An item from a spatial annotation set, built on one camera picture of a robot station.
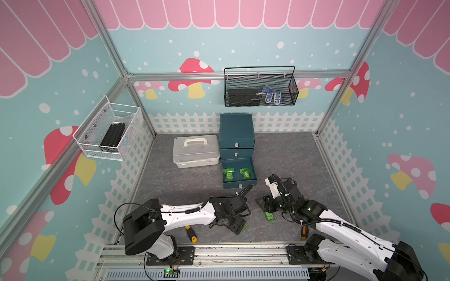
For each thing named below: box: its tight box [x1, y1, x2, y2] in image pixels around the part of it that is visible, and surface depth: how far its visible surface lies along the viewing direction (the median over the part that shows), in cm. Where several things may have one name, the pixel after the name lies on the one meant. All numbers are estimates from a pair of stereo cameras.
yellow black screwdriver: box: [185, 225, 199, 243], surface depth 81 cm
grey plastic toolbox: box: [172, 134, 221, 169], surface depth 100 cm
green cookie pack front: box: [239, 168, 252, 180], surface depth 101 cm
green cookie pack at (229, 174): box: [222, 168, 235, 183], surface depth 100 cm
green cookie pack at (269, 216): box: [265, 211, 276, 221], surface depth 85 cm
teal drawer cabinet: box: [219, 112, 258, 190], surface depth 96 cm
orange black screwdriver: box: [301, 225, 309, 241], surface depth 79 cm
